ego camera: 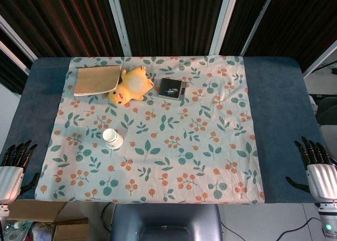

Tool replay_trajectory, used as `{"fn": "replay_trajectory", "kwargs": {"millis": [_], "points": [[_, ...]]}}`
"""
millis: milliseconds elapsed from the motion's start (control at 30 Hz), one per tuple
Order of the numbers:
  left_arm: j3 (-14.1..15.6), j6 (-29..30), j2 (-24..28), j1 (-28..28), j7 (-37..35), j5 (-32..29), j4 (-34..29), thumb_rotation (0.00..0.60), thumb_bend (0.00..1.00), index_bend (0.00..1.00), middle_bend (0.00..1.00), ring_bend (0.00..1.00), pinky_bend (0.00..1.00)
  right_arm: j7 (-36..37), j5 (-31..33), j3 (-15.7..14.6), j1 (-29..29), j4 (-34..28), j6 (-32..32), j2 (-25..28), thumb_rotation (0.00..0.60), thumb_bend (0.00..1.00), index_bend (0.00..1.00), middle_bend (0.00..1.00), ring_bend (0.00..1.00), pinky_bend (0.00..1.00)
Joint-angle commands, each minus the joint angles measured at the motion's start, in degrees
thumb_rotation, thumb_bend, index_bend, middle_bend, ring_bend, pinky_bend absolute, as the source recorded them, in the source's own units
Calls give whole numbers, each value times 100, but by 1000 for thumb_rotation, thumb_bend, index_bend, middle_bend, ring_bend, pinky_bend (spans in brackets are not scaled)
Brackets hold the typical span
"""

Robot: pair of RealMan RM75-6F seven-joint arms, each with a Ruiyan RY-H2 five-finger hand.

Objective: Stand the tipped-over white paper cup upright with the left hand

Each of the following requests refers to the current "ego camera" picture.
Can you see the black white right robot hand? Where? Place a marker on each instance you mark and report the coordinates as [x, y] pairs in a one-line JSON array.
[[322, 180]]

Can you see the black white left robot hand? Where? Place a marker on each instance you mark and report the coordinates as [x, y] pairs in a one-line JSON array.
[[9, 180]]

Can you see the white paper cup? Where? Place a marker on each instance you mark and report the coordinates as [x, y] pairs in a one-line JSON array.
[[114, 141]]

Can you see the brown cardboard box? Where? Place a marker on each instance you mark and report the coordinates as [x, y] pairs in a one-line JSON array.
[[39, 209]]

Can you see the green printed plastic bag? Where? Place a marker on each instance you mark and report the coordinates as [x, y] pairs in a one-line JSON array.
[[13, 231]]

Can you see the blue felt table cover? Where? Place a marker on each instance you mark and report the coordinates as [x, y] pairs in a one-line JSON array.
[[276, 106]]

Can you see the brown paper notebook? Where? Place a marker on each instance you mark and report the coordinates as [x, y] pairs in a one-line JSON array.
[[96, 79]]

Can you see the floral print tablecloth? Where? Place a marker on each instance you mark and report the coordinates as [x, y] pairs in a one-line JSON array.
[[171, 151]]

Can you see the yellow plush duck toy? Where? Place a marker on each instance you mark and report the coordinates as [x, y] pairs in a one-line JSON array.
[[134, 84]]

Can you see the blue white battery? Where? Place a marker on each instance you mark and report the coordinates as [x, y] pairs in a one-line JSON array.
[[171, 90]]

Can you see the dark brown pleated curtain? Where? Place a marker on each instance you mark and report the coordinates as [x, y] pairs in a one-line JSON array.
[[171, 17]]

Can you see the white metal frame post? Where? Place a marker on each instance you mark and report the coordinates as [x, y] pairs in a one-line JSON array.
[[15, 37], [121, 20], [259, 20], [321, 56], [223, 20], [13, 58]]

